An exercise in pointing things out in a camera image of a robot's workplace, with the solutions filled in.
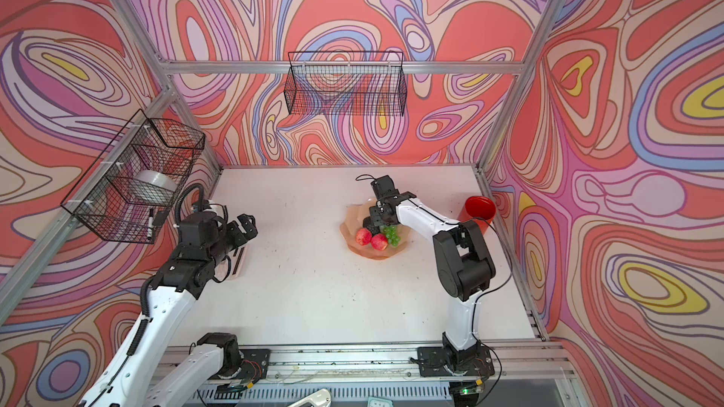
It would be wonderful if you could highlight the pink faceted fruit bowl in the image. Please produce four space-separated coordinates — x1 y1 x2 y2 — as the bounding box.
339 201 412 260

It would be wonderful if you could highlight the aluminium front rail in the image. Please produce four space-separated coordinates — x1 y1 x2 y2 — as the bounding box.
152 341 578 386

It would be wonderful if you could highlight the red plastic cup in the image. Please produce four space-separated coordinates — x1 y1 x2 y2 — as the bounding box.
457 196 497 234

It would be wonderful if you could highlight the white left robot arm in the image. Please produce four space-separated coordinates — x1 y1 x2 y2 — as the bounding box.
80 197 258 406

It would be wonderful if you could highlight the black wire basket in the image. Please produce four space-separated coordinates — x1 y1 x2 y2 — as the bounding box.
60 110 206 244
284 50 407 117

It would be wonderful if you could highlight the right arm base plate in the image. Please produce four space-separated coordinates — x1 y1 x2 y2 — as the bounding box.
409 345 496 380

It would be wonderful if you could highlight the pink calculator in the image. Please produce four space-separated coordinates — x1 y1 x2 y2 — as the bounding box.
228 246 248 280

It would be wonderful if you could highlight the red fake apple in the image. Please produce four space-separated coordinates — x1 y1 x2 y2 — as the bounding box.
356 228 373 247
371 233 390 252

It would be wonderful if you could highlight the white handle object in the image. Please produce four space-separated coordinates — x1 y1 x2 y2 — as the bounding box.
288 388 332 407

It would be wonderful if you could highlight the green fake grape bunch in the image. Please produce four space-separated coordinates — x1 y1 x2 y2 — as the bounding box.
381 225 401 247

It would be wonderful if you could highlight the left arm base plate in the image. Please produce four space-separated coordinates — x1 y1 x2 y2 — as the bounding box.
217 348 272 392

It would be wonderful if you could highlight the silver tape roll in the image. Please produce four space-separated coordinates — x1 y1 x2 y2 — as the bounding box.
134 170 177 191

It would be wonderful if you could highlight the black wire basket back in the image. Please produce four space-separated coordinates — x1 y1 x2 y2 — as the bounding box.
284 50 407 117

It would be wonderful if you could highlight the black wire basket left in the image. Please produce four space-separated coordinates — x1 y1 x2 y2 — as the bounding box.
60 110 206 244

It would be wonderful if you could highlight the black marker pen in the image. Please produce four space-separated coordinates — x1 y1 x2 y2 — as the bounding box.
146 208 155 242

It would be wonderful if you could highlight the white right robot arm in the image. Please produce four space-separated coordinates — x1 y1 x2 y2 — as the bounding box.
356 173 497 369

